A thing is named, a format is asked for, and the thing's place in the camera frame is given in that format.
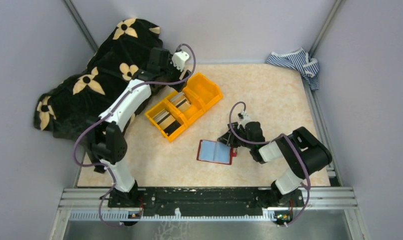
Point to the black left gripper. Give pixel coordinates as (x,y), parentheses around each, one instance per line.
(179,86)

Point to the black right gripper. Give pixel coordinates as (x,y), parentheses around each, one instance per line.
(228,138)

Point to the red leather card holder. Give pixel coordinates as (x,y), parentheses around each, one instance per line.
(215,152)

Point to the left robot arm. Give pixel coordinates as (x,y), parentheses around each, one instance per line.
(106,144)

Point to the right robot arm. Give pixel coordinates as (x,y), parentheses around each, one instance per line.
(302,151)

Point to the cards in middle bin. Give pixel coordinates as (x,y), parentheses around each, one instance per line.
(181,102)

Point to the cards in bin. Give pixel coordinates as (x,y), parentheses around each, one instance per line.
(181,102)
(167,122)

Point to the cards in left bin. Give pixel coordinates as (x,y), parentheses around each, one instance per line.
(167,122)

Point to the yellow plastic bin left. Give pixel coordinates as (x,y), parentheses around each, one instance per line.
(164,104)

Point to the yellow plastic bin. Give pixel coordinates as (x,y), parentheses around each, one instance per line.
(164,104)
(199,89)
(194,112)

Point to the yellow plastic bin middle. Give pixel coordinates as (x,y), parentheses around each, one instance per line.
(194,112)

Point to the yellow plastic bin right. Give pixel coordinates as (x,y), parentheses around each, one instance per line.
(199,89)

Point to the black floral blanket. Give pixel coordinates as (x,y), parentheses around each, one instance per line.
(66,109)

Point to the blue white striped cloth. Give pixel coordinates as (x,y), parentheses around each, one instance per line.
(298,60)

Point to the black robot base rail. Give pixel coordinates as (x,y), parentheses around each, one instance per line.
(204,202)

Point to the aluminium frame rail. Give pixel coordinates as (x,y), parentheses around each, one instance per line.
(91,204)

